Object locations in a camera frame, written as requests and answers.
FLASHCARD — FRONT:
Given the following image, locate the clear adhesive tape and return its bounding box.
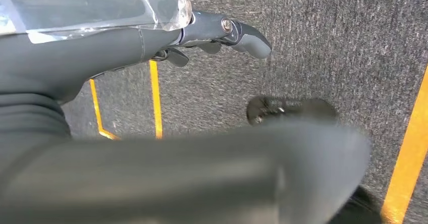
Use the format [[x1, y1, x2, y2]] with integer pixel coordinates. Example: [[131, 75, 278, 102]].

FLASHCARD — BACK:
[[0, 0, 194, 45]]

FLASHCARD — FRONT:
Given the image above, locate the black object with metal bits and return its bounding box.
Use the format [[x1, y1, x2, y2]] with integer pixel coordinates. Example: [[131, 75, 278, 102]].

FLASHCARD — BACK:
[[246, 95, 339, 127]]

